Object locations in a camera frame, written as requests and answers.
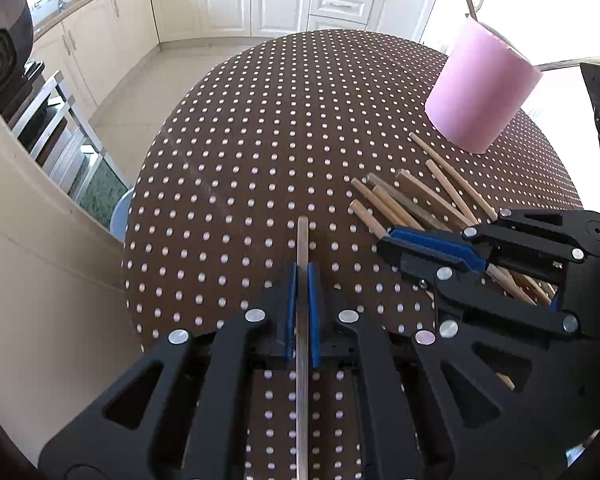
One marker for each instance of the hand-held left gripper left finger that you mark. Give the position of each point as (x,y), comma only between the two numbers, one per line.
(291,305)

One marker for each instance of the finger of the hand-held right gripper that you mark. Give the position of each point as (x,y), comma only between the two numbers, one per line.
(420,257)
(425,239)

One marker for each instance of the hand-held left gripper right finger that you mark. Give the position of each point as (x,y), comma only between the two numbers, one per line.
(314,310)

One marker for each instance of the bunch of wooden chopsticks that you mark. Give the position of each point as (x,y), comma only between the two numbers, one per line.
(397,207)

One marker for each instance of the thin wooden chopstick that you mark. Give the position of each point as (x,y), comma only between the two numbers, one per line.
(302,240)

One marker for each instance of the pink cup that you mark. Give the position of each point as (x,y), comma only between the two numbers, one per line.
(475,95)

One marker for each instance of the brown polka-dot tablecloth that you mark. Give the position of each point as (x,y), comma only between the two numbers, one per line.
(280,135)

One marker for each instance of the light blue stool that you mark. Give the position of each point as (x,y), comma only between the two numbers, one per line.
(120,212)

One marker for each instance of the cream tall cabinet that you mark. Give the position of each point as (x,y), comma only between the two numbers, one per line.
(30,260)

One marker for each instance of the metal rack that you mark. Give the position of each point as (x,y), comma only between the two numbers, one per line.
(55,125)

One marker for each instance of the cream kitchen cabinets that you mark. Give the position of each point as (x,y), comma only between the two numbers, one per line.
(230,0)

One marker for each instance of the black kitchen appliance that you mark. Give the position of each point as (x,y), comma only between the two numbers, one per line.
(2,55)

